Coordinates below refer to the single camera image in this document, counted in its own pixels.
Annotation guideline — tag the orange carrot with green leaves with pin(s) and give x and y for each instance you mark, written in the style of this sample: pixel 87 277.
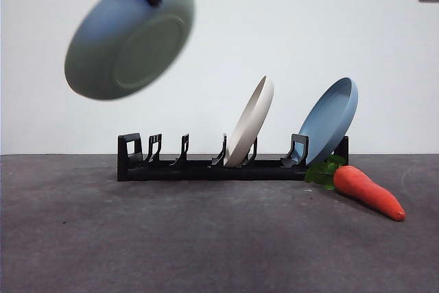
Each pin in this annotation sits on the orange carrot with green leaves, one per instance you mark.
pixel 367 190

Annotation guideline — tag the black plate rack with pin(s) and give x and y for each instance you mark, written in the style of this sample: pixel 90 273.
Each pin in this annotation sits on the black plate rack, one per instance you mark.
pixel 205 173

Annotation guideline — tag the beige round plate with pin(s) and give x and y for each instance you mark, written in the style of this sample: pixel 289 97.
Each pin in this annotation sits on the beige round plate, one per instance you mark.
pixel 248 125

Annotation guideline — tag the green round plate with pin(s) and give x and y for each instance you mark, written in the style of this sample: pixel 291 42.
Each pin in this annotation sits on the green round plate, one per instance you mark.
pixel 103 63

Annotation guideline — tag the blue round plate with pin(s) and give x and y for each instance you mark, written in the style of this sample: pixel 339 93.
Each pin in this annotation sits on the blue round plate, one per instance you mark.
pixel 327 125

